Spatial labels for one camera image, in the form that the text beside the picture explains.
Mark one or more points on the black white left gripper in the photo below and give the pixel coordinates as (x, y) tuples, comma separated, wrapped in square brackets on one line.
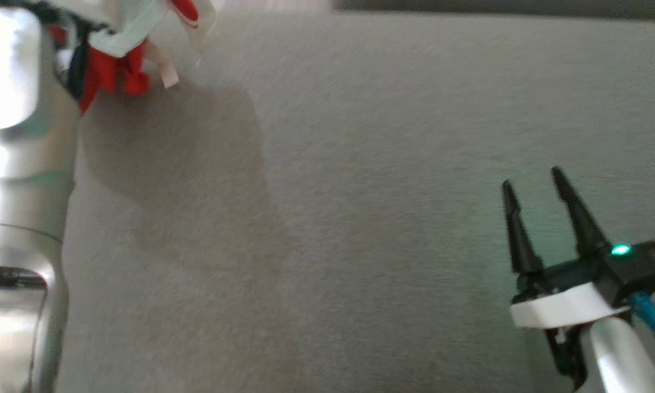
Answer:
[(120, 38)]

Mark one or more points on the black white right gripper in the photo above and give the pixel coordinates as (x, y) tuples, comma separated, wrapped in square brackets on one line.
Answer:
[(562, 308)]

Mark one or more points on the red and white garment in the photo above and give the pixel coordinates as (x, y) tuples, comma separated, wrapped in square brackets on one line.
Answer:
[(125, 76)]

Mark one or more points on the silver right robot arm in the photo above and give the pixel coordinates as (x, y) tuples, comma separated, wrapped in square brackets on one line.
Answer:
[(622, 360)]

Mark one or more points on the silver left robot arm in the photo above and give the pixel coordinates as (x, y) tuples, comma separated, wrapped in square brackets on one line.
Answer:
[(11, 191)]

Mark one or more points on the large grey fabric sofa seat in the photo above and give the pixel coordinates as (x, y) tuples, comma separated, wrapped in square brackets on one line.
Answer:
[(333, 191)]

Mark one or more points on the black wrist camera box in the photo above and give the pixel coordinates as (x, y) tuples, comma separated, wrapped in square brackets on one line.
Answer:
[(649, 267)]

